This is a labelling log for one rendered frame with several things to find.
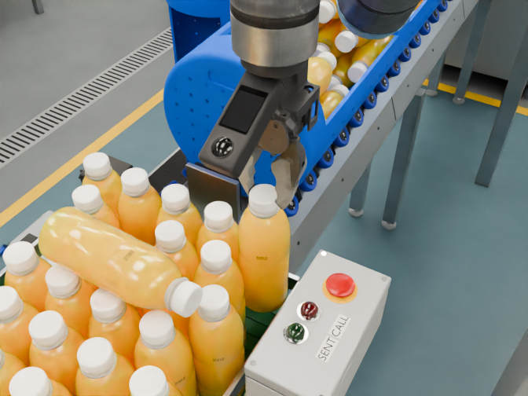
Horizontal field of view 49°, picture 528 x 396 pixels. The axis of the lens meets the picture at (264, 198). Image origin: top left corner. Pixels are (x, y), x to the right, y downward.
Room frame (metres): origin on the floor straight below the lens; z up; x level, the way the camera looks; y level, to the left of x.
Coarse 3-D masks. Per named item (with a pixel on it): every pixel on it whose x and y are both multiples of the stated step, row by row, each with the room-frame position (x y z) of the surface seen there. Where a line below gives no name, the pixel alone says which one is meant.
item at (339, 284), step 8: (328, 280) 0.45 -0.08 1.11; (336, 280) 0.45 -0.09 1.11; (344, 280) 0.45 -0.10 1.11; (352, 280) 0.45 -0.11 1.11; (328, 288) 0.44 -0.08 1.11; (336, 288) 0.44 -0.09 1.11; (344, 288) 0.44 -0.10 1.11; (352, 288) 0.44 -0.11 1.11; (336, 296) 0.43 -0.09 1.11; (344, 296) 0.43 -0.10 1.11
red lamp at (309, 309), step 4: (304, 304) 0.42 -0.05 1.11; (308, 304) 0.42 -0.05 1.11; (312, 304) 0.42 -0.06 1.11; (316, 304) 0.42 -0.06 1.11; (300, 308) 0.41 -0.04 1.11; (304, 308) 0.41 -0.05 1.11; (308, 308) 0.41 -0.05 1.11; (312, 308) 0.41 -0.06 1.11; (316, 308) 0.41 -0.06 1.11; (300, 312) 0.41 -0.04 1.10; (304, 312) 0.41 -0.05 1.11; (308, 312) 0.40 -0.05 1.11; (312, 312) 0.40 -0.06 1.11; (316, 312) 0.41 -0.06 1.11; (304, 316) 0.40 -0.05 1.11; (308, 316) 0.40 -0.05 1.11; (312, 316) 0.40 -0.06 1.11
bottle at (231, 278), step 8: (200, 264) 0.50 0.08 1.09; (232, 264) 0.50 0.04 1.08; (200, 272) 0.49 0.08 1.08; (208, 272) 0.48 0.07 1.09; (216, 272) 0.48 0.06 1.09; (224, 272) 0.48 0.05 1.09; (232, 272) 0.49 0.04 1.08; (240, 272) 0.51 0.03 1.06; (192, 280) 0.50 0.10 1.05; (200, 280) 0.48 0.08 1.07; (208, 280) 0.48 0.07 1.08; (216, 280) 0.48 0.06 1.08; (224, 280) 0.48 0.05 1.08; (232, 280) 0.48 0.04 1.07; (240, 280) 0.49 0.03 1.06; (232, 288) 0.48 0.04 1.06; (240, 288) 0.49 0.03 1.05; (232, 296) 0.47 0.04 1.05; (240, 296) 0.48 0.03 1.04; (232, 304) 0.47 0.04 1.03; (240, 304) 0.48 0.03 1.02; (240, 312) 0.48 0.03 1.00
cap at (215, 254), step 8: (216, 240) 0.52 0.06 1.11; (208, 248) 0.51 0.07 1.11; (216, 248) 0.51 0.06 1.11; (224, 248) 0.51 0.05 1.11; (208, 256) 0.49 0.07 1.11; (216, 256) 0.49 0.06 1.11; (224, 256) 0.49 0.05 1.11; (208, 264) 0.48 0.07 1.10; (216, 264) 0.48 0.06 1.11; (224, 264) 0.49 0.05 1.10
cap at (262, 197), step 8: (264, 184) 0.56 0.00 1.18; (256, 192) 0.54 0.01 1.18; (264, 192) 0.54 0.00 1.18; (272, 192) 0.54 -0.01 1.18; (256, 200) 0.53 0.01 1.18; (264, 200) 0.53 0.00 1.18; (272, 200) 0.53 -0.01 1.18; (256, 208) 0.52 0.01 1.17; (264, 208) 0.52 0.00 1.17; (272, 208) 0.52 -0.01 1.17
